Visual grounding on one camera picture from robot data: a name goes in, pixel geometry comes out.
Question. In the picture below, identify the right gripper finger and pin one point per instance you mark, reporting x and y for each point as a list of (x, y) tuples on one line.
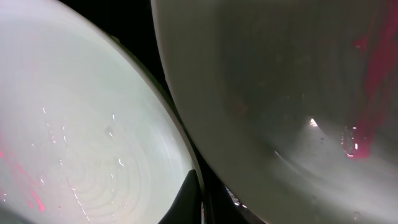
[(186, 208)]

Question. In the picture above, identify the light blue plate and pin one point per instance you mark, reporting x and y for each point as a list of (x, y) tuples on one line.
[(86, 137)]

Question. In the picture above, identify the round black tray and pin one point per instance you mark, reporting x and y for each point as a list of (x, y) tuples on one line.
[(130, 24)]

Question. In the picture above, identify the pale green plate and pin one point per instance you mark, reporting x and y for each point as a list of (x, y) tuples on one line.
[(293, 104)]

